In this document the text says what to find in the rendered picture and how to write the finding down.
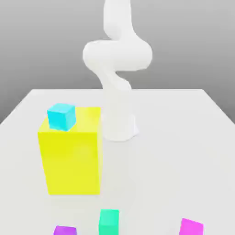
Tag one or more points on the small cyan cube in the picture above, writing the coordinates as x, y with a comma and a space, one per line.
61, 118

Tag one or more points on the small magenta cube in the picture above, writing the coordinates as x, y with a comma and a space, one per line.
191, 227

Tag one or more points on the small green cube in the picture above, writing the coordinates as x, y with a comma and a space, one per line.
108, 223

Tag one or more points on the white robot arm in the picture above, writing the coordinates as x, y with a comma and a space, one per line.
117, 55

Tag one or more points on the small purple cube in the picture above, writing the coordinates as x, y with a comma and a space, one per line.
65, 231

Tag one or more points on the large yellow box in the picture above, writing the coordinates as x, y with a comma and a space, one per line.
71, 161

